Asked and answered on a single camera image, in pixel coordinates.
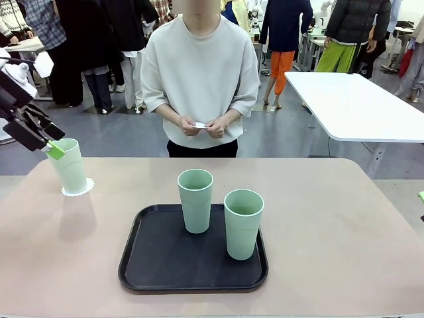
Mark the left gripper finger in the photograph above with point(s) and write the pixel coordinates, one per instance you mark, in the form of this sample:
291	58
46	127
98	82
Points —
26	136
46	124

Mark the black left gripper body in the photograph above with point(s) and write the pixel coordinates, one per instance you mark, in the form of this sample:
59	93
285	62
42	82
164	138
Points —
10	99

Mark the pale green plastic cup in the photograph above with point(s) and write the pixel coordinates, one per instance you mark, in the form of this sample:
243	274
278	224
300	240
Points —
71	172
243	238
195	215

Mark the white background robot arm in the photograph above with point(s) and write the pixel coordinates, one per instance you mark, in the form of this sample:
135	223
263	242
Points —
321	13

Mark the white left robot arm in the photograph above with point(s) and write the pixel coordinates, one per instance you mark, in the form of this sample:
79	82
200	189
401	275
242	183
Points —
3	53

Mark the person's left forearm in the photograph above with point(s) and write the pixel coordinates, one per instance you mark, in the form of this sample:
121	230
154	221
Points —
231	116

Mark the person's right forearm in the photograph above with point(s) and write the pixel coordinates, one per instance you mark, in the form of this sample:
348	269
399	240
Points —
169	114

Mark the person's right hand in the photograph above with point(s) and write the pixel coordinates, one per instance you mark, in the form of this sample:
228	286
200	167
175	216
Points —
188	126

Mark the person's left hand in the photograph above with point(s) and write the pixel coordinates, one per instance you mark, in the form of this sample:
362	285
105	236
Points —
218	128

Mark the white desk with grey legs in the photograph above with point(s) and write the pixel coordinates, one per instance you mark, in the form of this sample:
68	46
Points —
24	46

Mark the bystander in zigzag sweater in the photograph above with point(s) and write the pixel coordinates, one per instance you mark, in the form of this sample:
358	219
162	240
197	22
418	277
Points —
11	16

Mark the bystander in blue plaid shirt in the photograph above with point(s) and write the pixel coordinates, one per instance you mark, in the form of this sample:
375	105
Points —
46	23

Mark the bystander in long black coat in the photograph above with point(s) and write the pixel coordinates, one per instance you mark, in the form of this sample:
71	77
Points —
89	33

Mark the large white table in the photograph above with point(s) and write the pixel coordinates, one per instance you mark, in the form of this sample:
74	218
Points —
357	106

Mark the bystander in grey trousers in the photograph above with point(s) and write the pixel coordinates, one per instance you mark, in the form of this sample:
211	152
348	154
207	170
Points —
414	73

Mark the bystander in white trousers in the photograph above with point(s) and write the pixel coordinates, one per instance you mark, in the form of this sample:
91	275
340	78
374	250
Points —
132	26

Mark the red bag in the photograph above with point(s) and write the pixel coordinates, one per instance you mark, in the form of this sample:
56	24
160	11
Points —
405	63

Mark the bystander in orange plaid shirt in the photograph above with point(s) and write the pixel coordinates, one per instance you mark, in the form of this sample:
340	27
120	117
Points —
164	11

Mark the person in beige sweater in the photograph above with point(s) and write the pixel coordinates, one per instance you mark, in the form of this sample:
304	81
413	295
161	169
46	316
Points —
198	66

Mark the black plastic serving tray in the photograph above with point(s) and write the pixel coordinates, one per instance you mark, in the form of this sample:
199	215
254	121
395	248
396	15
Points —
165	258

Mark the bystander in lime trousers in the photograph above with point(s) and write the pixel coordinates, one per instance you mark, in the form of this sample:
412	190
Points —
357	20

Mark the bystander in orange trousers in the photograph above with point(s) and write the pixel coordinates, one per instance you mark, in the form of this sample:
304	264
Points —
285	30

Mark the bystander in yellow top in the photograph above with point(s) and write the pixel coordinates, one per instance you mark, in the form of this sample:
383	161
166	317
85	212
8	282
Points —
240	13

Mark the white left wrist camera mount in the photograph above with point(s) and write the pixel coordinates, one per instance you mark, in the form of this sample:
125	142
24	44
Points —
20	77

